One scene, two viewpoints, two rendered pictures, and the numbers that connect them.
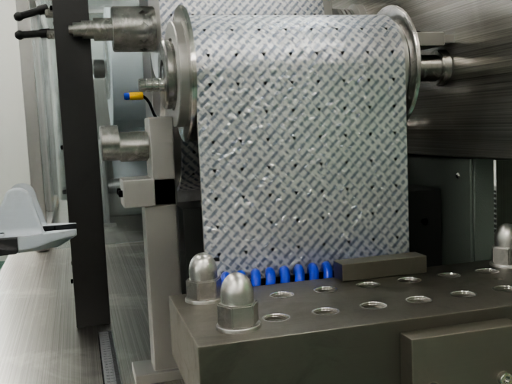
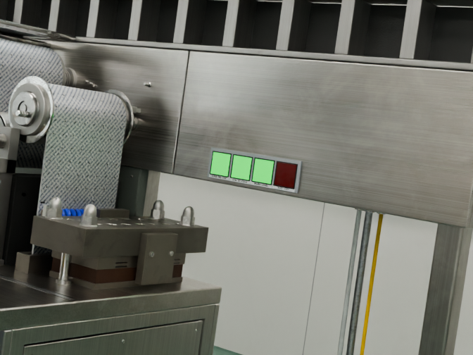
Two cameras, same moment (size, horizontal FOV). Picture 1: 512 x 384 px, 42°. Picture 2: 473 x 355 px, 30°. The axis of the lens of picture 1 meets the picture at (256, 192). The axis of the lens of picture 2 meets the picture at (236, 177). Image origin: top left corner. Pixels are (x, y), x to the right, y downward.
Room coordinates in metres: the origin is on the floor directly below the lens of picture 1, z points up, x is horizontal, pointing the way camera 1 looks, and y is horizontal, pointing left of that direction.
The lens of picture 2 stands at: (-1.07, 0.93, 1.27)
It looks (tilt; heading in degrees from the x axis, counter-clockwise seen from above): 3 degrees down; 321
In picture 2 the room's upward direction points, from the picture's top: 8 degrees clockwise
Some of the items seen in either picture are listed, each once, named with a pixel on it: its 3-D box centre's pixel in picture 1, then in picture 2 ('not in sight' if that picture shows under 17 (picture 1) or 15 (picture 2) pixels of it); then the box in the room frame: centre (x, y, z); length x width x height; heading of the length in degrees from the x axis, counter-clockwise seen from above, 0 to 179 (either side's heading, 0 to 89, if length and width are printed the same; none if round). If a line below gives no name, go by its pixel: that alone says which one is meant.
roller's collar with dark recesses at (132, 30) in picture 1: (132, 29); not in sight; (0.98, 0.17, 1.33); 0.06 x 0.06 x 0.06; 15
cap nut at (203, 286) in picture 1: (203, 276); (55, 207); (0.61, 0.05, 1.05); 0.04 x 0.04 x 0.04
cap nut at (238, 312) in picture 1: (237, 299); (89, 215); (0.52, 0.02, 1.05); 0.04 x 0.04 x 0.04
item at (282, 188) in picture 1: (308, 196); (82, 177); (0.71, -0.06, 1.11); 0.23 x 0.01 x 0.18; 105
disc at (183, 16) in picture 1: (182, 74); (30, 109); (0.74, 0.07, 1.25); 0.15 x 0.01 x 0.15; 15
